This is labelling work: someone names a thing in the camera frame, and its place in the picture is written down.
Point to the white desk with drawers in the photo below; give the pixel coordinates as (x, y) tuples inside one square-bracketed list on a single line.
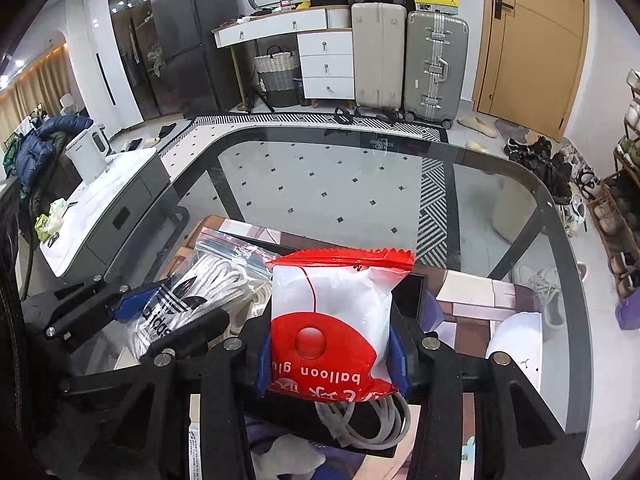
[(325, 65)]

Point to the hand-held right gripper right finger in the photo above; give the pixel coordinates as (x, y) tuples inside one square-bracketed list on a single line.
[(400, 365)]

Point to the wooden shoe rack with shoes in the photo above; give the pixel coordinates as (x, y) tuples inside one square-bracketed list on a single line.
[(625, 185)]

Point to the red white plastic packet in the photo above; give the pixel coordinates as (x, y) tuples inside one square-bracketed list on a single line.
[(330, 310)]

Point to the grey door mat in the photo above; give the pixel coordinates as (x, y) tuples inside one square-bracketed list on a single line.
[(510, 130)]

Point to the beige suitcase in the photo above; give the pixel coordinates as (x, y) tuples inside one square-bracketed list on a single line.
[(377, 55)]

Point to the dark grey refrigerator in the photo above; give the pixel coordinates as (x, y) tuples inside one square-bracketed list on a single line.
[(195, 35)]

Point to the pile of dark shoes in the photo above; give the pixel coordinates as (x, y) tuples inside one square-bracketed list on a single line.
[(540, 165)]

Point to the blue down jacket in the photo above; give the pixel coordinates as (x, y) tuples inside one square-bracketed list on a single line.
[(35, 155)]

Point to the purple bag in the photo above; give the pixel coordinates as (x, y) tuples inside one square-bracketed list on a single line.
[(629, 310)]

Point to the silver suitcase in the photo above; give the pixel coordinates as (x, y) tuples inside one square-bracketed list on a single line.
[(435, 65)]

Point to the white side table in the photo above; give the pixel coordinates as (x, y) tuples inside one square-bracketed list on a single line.
[(110, 195)]

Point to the white plush toy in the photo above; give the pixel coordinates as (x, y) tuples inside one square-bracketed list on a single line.
[(285, 460)]

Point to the wooden door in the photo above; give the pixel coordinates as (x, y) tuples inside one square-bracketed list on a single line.
[(540, 60)]

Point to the single white sneaker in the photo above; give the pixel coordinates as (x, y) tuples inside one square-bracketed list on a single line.
[(542, 292)]

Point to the beige slipper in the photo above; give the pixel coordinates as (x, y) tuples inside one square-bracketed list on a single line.
[(477, 146), (477, 125)]

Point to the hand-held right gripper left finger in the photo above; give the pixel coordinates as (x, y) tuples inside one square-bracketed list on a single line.
[(262, 370)]

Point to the yellow black shoe box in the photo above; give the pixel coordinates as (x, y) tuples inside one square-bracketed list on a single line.
[(435, 4)]

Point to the wicker basket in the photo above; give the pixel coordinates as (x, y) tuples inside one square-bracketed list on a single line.
[(275, 77)]

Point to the beige curtain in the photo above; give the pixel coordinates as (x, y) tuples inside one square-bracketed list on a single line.
[(30, 100)]

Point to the green white crumpled bag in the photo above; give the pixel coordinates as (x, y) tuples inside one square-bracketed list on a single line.
[(50, 220)]

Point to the pair of white sneakers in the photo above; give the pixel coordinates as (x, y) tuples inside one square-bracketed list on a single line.
[(577, 215)]

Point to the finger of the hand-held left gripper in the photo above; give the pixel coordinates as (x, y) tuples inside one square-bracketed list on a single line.
[(135, 302), (195, 327)]

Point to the dark glass cabinet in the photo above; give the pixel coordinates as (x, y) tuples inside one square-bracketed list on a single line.
[(130, 60)]

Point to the black white patterned rug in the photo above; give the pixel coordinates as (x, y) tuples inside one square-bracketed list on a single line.
[(435, 200)]

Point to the white electric kettle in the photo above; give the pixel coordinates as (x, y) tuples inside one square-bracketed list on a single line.
[(87, 155)]

